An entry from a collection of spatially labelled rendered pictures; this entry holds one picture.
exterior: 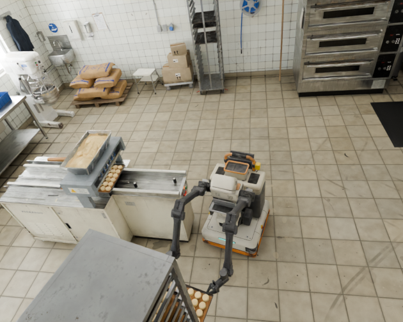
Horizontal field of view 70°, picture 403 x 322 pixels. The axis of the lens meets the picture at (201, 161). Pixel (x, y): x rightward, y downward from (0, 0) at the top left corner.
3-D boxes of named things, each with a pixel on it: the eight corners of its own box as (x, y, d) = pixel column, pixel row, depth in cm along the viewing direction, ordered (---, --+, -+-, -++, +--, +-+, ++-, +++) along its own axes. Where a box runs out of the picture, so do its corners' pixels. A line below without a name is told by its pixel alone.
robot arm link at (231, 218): (237, 216, 207) (223, 213, 211) (235, 233, 211) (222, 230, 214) (251, 196, 247) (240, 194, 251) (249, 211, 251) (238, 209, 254)
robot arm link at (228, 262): (238, 223, 214) (224, 220, 219) (236, 227, 209) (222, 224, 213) (235, 273, 226) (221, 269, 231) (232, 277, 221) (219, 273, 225)
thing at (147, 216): (134, 239, 349) (109, 191, 290) (143, 216, 374) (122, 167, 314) (190, 245, 334) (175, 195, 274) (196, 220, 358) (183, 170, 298)
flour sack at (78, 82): (89, 89, 587) (86, 82, 575) (70, 91, 594) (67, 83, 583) (102, 73, 638) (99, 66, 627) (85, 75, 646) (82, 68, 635)
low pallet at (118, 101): (71, 108, 616) (70, 104, 608) (86, 90, 674) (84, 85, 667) (125, 105, 597) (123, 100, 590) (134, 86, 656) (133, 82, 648)
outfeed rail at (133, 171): (25, 168, 343) (22, 165, 339) (27, 167, 345) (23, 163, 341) (187, 176, 298) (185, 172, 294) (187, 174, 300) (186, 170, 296)
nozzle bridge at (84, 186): (74, 207, 287) (59, 184, 264) (105, 158, 338) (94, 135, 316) (103, 209, 280) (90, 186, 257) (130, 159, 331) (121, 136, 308)
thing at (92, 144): (64, 172, 266) (61, 167, 262) (91, 136, 304) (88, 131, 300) (89, 173, 260) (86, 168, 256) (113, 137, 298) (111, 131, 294)
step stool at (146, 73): (163, 84, 646) (158, 64, 615) (156, 94, 615) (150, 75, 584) (145, 84, 658) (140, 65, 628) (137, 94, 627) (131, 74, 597)
